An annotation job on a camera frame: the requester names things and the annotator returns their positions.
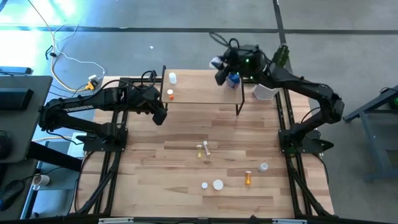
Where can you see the black aluminium table frame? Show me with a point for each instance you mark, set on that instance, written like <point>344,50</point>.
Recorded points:
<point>279,109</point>

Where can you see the white power adapter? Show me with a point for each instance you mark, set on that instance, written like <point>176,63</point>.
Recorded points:
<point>93,77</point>

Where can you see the green potted plant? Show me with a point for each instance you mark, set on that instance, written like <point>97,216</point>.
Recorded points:
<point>281,56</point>

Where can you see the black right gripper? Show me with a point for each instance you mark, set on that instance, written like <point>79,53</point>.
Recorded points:
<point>234,60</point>

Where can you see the white hexagonal planter pot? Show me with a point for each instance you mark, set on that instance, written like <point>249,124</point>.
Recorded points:
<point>262,92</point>

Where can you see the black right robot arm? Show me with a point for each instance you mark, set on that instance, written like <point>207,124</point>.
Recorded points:
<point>311,85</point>

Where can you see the green object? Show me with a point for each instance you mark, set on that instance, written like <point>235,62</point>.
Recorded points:
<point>395,102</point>

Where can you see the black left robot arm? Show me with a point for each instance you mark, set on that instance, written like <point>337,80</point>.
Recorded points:
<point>77,107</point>

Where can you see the yellow plug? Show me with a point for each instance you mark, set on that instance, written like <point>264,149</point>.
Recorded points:
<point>90,86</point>

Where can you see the small orange bottle white cap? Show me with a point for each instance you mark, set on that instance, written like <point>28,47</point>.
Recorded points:
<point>170,92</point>

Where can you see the blue cap medicine bottle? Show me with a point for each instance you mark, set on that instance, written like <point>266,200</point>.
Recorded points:
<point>234,81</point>

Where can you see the white paper cup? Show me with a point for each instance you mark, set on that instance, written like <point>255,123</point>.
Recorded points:
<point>42,180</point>

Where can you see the amber pill bottle white cap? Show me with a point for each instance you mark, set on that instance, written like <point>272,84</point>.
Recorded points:
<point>248,179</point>

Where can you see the wide amber bottle white cap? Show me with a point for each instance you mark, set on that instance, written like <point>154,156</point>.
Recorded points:
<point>218,184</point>

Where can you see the black round object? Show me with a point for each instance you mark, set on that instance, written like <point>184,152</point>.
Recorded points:
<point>4,144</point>

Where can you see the silver metal bracket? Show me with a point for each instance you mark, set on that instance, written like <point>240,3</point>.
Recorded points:
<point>115,221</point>
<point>289,221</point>

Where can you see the wooden shelf black metal legs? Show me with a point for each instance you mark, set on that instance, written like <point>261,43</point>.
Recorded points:
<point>199,90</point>

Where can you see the translucent white medicine bottle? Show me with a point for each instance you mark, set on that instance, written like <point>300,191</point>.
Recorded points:
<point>263,167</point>

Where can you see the black desk leg bar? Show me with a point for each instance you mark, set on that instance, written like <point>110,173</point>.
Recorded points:
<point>53,155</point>

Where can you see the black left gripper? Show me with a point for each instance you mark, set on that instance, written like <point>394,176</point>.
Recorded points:
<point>150,99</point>

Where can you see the dark flat device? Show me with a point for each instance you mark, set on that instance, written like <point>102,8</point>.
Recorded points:
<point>15,70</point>

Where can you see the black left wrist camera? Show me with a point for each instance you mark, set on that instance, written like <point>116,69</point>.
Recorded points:
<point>159,117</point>

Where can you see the black rectangular box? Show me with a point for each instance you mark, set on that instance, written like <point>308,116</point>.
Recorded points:
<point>15,99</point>

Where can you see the black computer mouse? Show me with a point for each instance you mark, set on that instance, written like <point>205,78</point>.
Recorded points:
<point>11,194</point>

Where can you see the dark grey desk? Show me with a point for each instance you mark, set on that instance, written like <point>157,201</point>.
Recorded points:
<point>15,169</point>
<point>28,130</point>

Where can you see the blue-grey metal table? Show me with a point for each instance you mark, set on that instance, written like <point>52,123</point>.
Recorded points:
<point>370,143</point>

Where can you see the small clear yellow vial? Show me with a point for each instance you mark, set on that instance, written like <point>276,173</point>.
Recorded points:
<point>199,152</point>

